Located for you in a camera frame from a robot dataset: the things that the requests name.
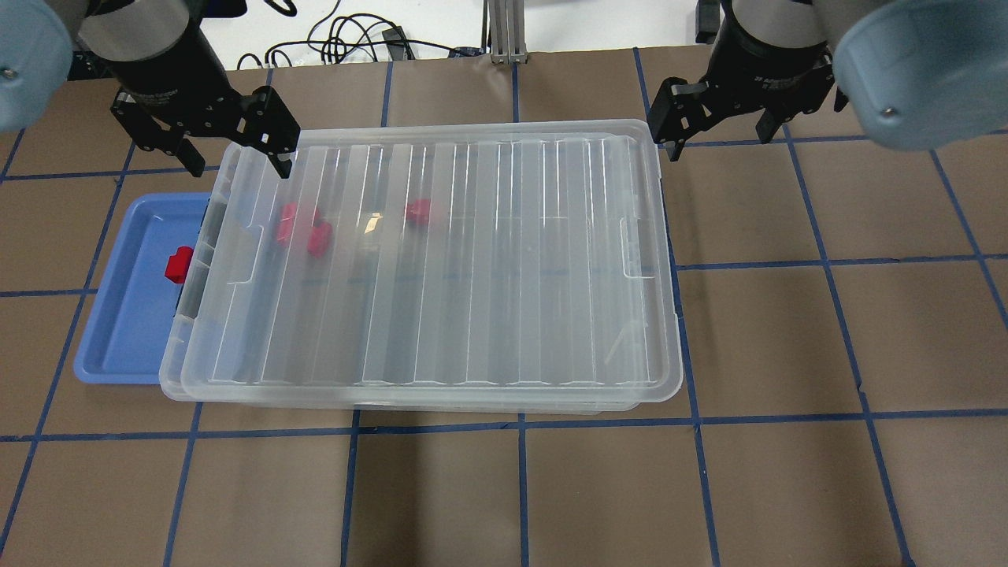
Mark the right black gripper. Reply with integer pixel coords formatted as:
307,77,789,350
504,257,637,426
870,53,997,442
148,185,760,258
646,16,835,162

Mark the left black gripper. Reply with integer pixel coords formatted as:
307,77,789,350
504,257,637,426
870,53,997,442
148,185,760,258
109,31,302,180

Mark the red block carried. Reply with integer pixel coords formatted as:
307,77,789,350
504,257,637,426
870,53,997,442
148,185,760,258
163,246,195,286

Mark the clear plastic box lid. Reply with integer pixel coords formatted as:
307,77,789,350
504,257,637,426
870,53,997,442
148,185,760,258
180,118,684,409

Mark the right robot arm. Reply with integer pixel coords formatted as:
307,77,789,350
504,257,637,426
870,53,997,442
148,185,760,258
646,1,1007,161

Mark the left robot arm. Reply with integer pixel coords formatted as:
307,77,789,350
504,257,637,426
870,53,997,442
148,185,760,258
1,1,300,179

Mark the red block pile upper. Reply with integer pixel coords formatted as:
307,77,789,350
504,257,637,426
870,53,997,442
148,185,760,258
272,202,321,246

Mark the red block pile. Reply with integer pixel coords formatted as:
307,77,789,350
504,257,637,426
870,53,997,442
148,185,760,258
272,202,321,246
307,222,332,259

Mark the red block pile lower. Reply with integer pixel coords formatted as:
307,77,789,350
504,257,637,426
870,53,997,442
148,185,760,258
307,222,332,259

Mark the red block lone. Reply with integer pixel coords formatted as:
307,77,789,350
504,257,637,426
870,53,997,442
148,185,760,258
406,198,432,229

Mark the blue plastic tray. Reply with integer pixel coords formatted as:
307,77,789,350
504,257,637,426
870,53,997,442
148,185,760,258
73,191,211,385

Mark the clear plastic storage box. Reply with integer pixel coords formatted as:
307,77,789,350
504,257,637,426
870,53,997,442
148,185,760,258
158,134,643,415

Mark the black power adapter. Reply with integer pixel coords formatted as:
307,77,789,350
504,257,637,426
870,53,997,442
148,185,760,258
695,0,721,44

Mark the aluminium frame post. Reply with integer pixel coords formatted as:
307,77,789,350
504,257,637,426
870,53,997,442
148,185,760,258
483,1,528,65

